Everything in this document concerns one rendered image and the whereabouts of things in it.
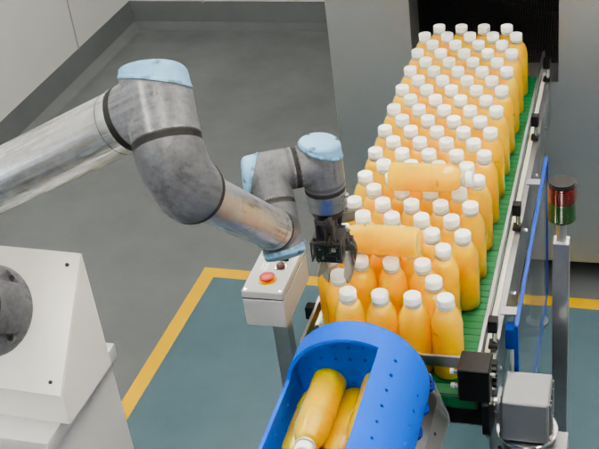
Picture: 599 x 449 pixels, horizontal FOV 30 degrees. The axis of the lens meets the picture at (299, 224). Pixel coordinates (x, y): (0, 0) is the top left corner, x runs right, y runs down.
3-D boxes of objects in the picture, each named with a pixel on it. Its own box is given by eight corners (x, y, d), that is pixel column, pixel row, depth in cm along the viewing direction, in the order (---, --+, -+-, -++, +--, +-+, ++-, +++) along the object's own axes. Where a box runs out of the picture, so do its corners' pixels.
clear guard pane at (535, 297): (517, 477, 285) (515, 328, 259) (545, 294, 348) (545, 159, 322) (520, 477, 285) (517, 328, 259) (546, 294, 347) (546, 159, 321)
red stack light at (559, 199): (545, 206, 252) (545, 191, 250) (548, 191, 257) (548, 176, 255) (575, 208, 250) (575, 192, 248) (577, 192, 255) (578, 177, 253)
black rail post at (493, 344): (488, 349, 261) (487, 322, 256) (489, 341, 263) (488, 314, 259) (497, 349, 260) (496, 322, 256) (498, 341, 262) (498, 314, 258)
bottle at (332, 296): (359, 330, 271) (352, 268, 261) (363, 349, 265) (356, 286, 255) (330, 335, 271) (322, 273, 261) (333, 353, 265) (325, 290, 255)
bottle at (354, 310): (340, 353, 265) (332, 289, 255) (370, 350, 265) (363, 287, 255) (340, 371, 259) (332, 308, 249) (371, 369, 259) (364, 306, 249)
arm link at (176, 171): (201, 200, 173) (318, 255, 237) (186, 125, 175) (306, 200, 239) (134, 220, 175) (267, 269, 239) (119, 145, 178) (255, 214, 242)
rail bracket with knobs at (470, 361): (449, 404, 246) (447, 369, 241) (455, 383, 252) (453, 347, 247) (495, 409, 244) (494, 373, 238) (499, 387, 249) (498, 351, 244)
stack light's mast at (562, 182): (545, 247, 258) (546, 187, 249) (548, 232, 263) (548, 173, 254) (574, 248, 256) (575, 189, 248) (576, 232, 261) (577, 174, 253)
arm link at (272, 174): (247, 202, 231) (306, 191, 232) (236, 151, 234) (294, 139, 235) (247, 214, 240) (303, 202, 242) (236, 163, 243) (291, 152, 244)
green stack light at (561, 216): (545, 224, 255) (545, 207, 252) (548, 209, 260) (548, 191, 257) (575, 226, 253) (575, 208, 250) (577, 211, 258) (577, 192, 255)
